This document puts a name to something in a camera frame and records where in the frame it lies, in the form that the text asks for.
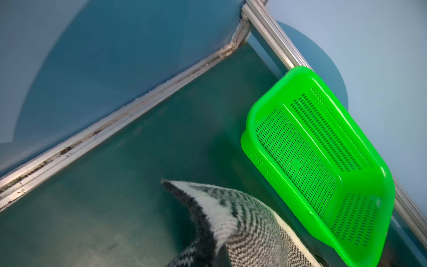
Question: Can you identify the black white knitted scarf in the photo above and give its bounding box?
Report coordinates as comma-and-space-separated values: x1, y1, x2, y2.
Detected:
162, 180, 321, 267

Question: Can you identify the green plastic basket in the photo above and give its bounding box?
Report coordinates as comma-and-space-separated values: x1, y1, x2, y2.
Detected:
241, 67, 395, 267

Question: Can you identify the aluminium frame rail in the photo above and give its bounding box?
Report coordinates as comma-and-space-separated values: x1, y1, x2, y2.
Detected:
0, 0, 427, 249

